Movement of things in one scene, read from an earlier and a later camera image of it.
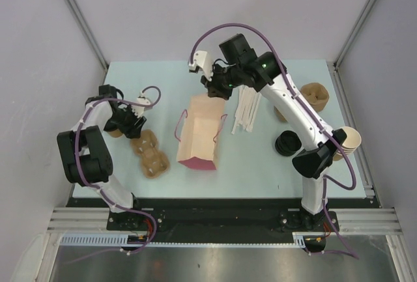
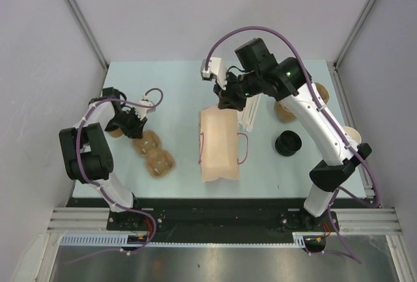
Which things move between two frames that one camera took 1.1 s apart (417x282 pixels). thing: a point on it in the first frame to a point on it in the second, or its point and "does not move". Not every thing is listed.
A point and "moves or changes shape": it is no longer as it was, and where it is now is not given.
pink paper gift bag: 197,149 to 218,134
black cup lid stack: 287,143 does not move
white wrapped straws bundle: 247,101 does not move
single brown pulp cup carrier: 154,162 moves or changes shape
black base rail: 221,216 does not move
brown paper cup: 116,133 does not move
